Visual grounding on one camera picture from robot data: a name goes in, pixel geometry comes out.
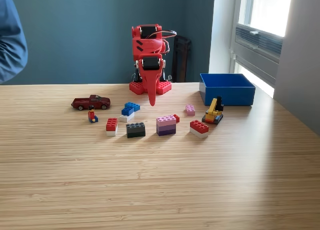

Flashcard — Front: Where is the yellow toy digger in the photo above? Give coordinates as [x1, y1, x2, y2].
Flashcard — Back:
[201, 96, 225, 125]

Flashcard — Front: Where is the black brick stack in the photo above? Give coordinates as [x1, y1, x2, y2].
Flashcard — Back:
[125, 122, 147, 139]

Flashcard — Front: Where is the dark wooden chair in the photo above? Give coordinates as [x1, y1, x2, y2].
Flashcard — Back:
[171, 34, 193, 83]

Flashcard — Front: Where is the toy figure red torso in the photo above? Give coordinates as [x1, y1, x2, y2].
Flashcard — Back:
[87, 105, 99, 124]

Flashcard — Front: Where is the blue and white brick stack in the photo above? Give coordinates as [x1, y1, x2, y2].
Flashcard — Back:
[119, 102, 141, 123]

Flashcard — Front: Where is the red and white brick stack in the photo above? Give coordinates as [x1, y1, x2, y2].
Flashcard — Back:
[189, 119, 210, 139]
[105, 118, 119, 137]

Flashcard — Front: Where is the dark red toy car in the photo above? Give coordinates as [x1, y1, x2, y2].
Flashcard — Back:
[70, 94, 111, 111]

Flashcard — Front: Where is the person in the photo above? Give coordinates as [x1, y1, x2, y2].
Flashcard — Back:
[0, 0, 29, 84]

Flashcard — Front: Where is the pink and purple brick stack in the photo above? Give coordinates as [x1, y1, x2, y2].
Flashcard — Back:
[156, 115, 177, 137]

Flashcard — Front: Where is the grey louvred window vent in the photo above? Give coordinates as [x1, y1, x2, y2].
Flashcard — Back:
[234, 24, 284, 58]

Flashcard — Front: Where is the blue plastic bin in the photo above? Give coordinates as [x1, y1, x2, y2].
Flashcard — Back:
[199, 73, 257, 107]

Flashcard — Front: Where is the white framed window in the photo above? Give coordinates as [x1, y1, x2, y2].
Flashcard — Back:
[236, 0, 293, 38]

